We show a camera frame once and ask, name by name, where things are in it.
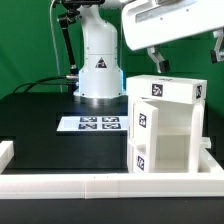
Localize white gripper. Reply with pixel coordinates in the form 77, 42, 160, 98
122, 0, 224, 73

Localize white cabinet top block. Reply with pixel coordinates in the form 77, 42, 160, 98
126, 75, 207, 104

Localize white cabinet body box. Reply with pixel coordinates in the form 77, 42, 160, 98
128, 97, 205, 173

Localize white cabinet door panel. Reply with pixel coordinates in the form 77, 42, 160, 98
127, 101, 158, 173

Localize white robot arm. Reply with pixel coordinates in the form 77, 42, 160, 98
76, 0, 224, 101

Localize white U-shaped obstacle fence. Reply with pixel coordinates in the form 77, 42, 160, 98
0, 141, 224, 199

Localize white fiducial marker sheet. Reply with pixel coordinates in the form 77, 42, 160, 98
57, 116, 128, 132

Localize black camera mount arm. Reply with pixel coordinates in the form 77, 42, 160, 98
52, 0, 105, 76

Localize white cable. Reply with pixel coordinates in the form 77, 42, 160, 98
49, 0, 64, 94

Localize black cable bundle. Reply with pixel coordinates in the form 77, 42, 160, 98
12, 75, 80, 94

